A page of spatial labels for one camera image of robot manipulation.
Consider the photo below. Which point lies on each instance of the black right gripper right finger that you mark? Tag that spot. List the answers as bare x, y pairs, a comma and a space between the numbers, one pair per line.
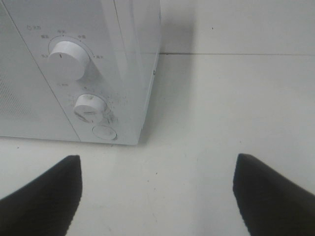
269, 203

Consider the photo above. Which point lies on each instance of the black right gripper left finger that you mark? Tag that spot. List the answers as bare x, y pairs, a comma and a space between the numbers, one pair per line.
46, 205

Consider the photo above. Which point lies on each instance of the round door release button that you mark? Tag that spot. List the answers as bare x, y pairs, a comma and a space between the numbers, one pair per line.
104, 132

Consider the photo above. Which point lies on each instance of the white microwave door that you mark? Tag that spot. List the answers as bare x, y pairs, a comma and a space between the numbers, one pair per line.
28, 108

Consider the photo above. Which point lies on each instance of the lower white timer knob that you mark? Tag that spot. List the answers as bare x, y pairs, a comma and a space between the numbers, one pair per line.
89, 108

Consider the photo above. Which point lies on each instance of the white microwave oven body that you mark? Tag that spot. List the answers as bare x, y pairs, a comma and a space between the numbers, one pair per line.
122, 39

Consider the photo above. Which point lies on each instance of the upper white power knob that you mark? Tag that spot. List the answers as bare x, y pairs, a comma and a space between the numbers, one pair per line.
68, 61

